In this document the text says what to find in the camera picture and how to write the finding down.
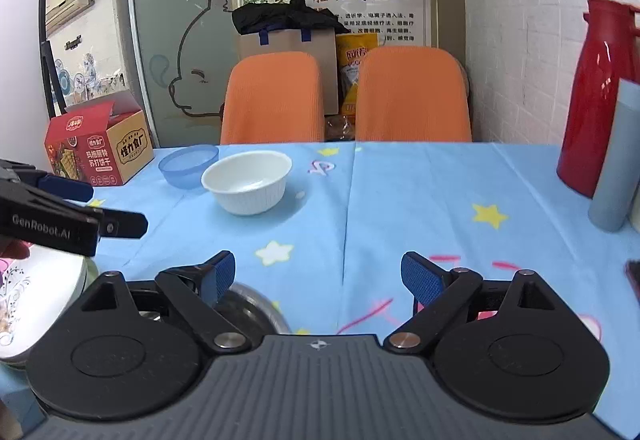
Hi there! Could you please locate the stainless steel bowl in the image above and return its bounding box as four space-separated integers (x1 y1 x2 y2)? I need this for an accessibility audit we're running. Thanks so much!
215 282 292 340

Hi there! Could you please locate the white ribbed bowl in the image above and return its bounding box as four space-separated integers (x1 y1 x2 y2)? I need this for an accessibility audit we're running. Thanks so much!
201 151 293 217

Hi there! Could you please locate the person's left hand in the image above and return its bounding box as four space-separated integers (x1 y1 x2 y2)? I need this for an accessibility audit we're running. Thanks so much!
0 237 29 260

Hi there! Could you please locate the white floral plate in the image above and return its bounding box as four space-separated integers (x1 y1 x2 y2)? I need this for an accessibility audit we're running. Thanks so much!
0 245 99 368

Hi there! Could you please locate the red cracker cardboard box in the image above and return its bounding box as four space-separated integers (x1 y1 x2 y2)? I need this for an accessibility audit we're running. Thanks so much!
44 90 154 186

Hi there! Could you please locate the blue translucent plastic bowl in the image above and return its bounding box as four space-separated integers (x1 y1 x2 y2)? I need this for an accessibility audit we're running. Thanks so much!
158 144 219 189

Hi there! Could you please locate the blue cartoon tablecloth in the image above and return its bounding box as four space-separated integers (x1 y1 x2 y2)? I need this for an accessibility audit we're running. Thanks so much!
0 141 640 438

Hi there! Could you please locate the black phone with pink case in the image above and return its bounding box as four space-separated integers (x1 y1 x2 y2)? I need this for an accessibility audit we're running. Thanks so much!
625 260 640 300

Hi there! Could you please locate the right orange chair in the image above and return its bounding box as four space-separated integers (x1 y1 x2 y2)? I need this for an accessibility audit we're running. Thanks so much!
355 46 472 143

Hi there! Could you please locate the orange chair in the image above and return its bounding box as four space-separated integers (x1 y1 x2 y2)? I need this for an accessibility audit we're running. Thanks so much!
355 46 472 143
220 52 324 145

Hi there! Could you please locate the left orange chair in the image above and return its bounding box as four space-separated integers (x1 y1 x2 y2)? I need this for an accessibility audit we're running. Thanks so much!
220 52 324 145

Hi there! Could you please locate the grey-blue tumbler bottle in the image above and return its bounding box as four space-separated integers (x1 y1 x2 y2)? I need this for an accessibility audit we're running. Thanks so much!
588 79 639 233

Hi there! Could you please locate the yellow snack bag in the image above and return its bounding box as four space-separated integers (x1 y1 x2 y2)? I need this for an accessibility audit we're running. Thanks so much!
336 32 378 117

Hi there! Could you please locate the brown cardboard box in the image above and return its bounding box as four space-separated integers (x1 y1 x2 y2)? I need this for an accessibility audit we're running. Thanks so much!
239 29 340 116

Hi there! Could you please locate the black cloth on box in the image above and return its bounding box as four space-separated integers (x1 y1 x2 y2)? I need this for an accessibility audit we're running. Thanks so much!
232 0 349 34

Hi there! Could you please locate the red thermos jug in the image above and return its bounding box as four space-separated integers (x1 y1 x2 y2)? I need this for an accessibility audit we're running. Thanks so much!
556 0 639 198

